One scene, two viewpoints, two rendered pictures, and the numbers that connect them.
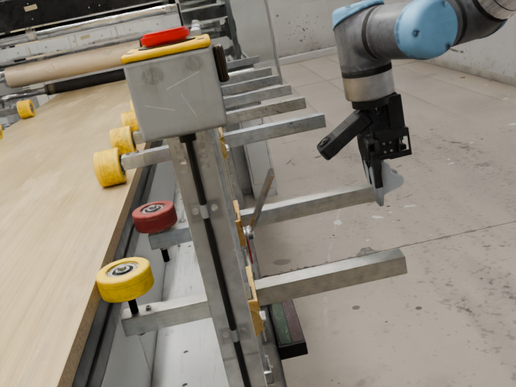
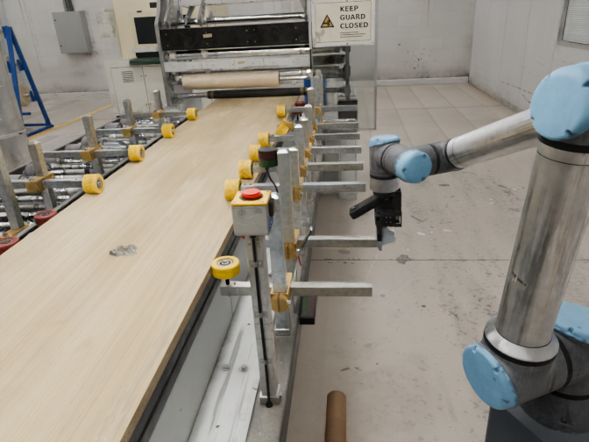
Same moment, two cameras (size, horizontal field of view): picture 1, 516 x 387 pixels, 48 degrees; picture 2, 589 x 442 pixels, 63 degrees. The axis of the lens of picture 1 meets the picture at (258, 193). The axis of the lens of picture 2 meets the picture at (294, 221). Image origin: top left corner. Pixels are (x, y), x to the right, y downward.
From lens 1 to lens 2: 0.50 m
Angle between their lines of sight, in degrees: 10
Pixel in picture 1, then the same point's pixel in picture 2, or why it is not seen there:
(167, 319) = (243, 291)
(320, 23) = (433, 56)
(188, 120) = (253, 231)
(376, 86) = (386, 186)
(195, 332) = not seen: hidden behind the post
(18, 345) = (169, 292)
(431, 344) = (422, 331)
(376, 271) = (355, 292)
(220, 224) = (261, 270)
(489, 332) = (463, 333)
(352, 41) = (375, 160)
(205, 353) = not seen: hidden behind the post
